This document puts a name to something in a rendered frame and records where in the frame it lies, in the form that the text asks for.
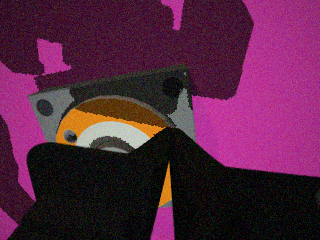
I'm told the orange round plate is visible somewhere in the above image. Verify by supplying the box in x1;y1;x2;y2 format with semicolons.
56;95;175;207

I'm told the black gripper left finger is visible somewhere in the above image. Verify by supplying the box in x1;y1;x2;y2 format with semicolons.
27;127;174;240

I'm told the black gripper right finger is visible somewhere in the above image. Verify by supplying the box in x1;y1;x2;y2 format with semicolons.
169;128;320;240

